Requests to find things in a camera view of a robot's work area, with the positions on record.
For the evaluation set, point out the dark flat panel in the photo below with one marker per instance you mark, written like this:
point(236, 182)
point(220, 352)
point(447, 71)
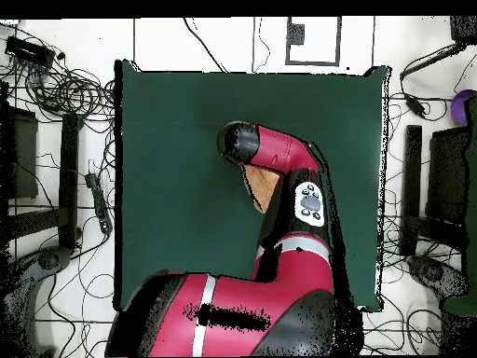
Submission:
point(22, 156)
point(447, 175)

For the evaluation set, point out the purple bowl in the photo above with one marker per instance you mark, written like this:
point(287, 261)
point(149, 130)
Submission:
point(459, 106)

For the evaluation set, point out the black upright beam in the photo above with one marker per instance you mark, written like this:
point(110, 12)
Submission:
point(69, 179)
point(411, 186)

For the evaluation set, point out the black rod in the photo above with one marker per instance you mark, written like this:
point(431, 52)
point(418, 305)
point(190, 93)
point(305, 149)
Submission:
point(428, 61)

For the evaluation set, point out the dark grey chair base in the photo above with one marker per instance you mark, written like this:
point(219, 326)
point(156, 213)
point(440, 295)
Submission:
point(48, 259)
point(432, 274)

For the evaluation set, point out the dark green tablecloth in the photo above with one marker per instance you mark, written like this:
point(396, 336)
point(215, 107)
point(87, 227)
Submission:
point(179, 149)

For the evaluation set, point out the tan terry towel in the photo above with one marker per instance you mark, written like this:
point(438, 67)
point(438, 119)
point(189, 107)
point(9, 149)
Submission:
point(262, 186)

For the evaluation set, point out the black network switch box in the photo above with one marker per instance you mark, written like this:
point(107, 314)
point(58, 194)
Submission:
point(29, 50)

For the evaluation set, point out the black power adapter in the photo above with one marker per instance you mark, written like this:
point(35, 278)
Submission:
point(415, 104)

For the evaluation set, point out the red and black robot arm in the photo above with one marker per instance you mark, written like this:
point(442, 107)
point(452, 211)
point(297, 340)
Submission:
point(298, 268)

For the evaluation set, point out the grey square floor frame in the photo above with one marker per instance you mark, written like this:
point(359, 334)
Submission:
point(338, 41)

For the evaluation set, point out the black power strip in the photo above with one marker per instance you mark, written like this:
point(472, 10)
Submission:
point(98, 201)

